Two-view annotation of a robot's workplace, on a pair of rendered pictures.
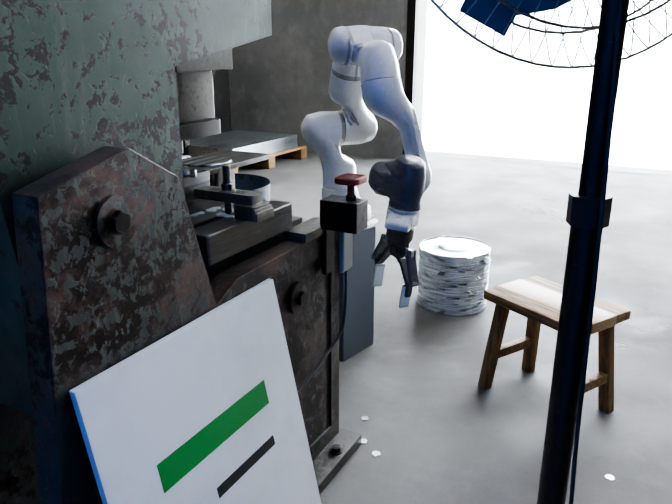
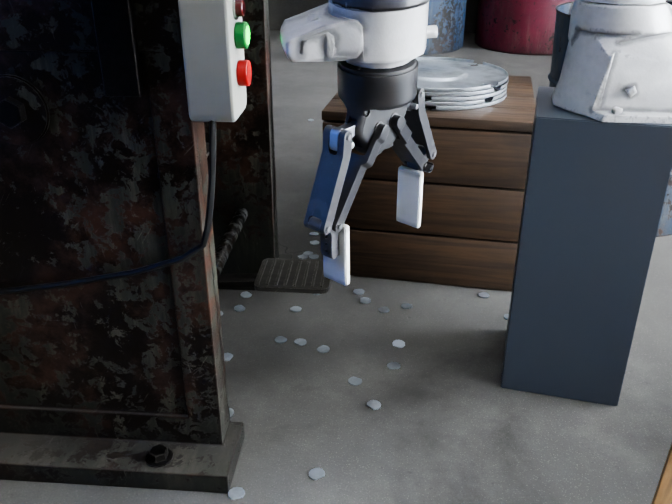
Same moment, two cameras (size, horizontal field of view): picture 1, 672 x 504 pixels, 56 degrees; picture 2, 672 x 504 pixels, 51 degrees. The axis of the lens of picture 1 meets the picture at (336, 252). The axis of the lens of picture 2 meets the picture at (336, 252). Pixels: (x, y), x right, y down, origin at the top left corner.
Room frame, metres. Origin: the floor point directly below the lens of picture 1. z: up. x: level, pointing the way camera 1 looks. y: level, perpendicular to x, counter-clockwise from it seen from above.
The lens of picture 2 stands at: (1.34, -0.77, 0.71)
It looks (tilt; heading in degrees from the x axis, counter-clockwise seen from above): 27 degrees down; 67
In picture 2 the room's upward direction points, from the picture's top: straight up
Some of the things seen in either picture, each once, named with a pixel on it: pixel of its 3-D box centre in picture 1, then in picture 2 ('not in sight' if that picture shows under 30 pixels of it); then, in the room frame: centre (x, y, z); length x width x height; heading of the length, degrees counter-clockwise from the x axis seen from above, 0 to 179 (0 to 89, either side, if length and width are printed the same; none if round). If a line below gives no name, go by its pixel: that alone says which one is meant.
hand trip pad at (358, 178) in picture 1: (350, 192); not in sight; (1.41, -0.03, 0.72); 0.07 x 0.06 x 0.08; 152
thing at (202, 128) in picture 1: (162, 133); not in sight; (1.35, 0.37, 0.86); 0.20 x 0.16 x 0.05; 62
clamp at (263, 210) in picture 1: (231, 190); not in sight; (1.28, 0.22, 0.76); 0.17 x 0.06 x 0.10; 62
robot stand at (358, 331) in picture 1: (339, 288); (577, 246); (2.08, -0.01, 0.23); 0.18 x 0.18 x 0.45; 51
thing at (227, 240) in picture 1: (171, 218); not in sight; (1.36, 0.37, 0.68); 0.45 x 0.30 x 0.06; 62
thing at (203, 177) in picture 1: (169, 181); not in sight; (1.36, 0.36, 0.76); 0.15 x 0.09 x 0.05; 62
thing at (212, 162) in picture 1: (219, 184); not in sight; (1.51, 0.28, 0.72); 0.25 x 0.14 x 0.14; 152
